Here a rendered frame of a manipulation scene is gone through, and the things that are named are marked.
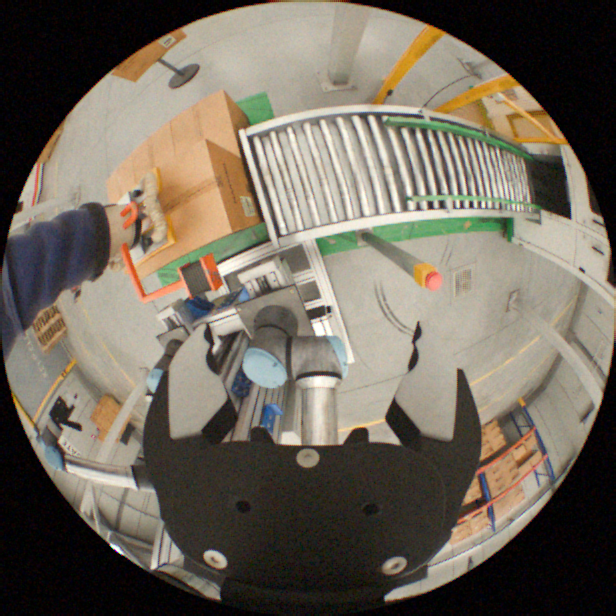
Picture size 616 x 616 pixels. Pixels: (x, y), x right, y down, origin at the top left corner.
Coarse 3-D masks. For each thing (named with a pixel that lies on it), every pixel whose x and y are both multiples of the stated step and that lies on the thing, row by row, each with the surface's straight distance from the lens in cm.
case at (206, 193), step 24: (216, 144) 89; (168, 168) 88; (192, 168) 80; (216, 168) 78; (240, 168) 107; (168, 192) 86; (192, 192) 78; (216, 192) 73; (240, 192) 93; (192, 216) 78; (216, 216) 73; (240, 216) 83; (192, 240) 79; (216, 240) 109; (144, 264) 100
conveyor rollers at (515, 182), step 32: (288, 128) 115; (320, 128) 116; (416, 128) 133; (320, 160) 108; (352, 160) 110; (384, 160) 115; (416, 160) 124; (448, 160) 139; (480, 160) 165; (512, 160) 210; (288, 192) 106; (480, 192) 156; (512, 192) 192; (320, 224) 105
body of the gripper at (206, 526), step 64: (256, 448) 6; (320, 448) 6; (384, 448) 6; (192, 512) 6; (256, 512) 6; (320, 512) 5; (384, 512) 6; (256, 576) 6; (320, 576) 6; (384, 576) 6
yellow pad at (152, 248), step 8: (168, 216) 69; (168, 224) 68; (144, 232) 77; (152, 232) 73; (168, 232) 68; (144, 240) 73; (152, 240) 73; (168, 240) 69; (176, 240) 68; (152, 248) 74; (160, 248) 72; (120, 256) 92; (144, 256) 78; (152, 256) 76; (136, 264) 84
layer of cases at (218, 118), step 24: (216, 96) 146; (192, 120) 145; (216, 120) 134; (240, 120) 154; (144, 144) 170; (168, 144) 150; (192, 144) 135; (240, 144) 126; (120, 168) 189; (144, 168) 161; (120, 192) 182
